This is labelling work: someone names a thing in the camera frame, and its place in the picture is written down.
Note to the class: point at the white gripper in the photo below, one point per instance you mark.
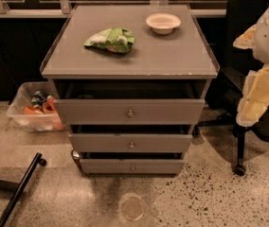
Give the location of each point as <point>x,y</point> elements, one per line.
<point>255,95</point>

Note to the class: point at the grey drawer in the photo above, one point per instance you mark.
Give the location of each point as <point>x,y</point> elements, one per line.
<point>130,138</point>
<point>129,102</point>
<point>132,163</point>

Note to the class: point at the grey top drawer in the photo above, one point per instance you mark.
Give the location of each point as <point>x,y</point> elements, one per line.
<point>129,102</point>

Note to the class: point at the grey drawer cabinet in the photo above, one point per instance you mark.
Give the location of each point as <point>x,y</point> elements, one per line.
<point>181,55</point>

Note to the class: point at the grey bottom drawer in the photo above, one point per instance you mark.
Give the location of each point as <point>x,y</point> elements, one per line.
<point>132,163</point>

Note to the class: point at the black office chair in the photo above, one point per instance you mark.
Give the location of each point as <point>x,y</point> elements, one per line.
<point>225,91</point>

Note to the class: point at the white paper bowl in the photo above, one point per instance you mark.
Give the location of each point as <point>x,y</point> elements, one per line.
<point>163,23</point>

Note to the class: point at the green chip bag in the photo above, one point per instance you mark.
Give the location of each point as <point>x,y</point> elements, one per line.
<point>117,40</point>

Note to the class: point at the round floor drain cover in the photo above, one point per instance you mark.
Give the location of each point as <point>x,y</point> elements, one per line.
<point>131,207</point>

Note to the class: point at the orange item in bin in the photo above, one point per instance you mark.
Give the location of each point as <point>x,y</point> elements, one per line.
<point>47,108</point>

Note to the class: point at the soda cans in bin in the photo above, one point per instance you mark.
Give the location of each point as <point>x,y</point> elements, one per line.
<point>39,98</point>

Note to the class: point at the clear plastic bin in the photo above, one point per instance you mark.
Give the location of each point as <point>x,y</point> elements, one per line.
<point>34,122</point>

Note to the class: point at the black metal stand leg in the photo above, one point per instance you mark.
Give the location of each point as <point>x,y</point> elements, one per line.
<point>17,189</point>

